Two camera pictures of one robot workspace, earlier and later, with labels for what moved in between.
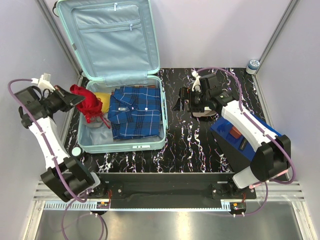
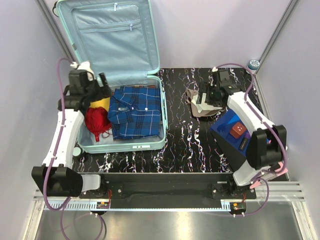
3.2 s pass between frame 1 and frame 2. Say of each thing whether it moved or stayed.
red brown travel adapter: stayed
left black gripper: moved
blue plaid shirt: stayed
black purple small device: stayed
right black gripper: moved
